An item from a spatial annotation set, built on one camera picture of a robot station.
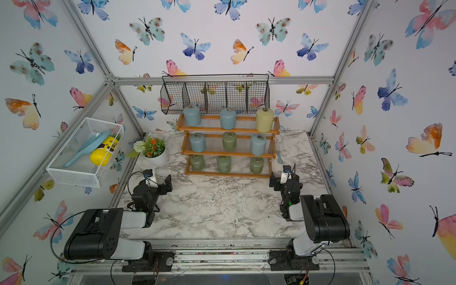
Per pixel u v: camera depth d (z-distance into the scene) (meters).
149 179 0.76
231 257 0.76
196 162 0.97
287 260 0.71
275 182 0.83
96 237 0.44
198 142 0.87
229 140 0.90
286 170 0.79
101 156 0.70
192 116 0.81
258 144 0.87
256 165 0.95
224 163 0.96
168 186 0.84
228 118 0.79
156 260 0.73
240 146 0.92
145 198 0.69
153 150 0.95
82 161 0.69
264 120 0.79
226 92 0.92
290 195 0.70
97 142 0.69
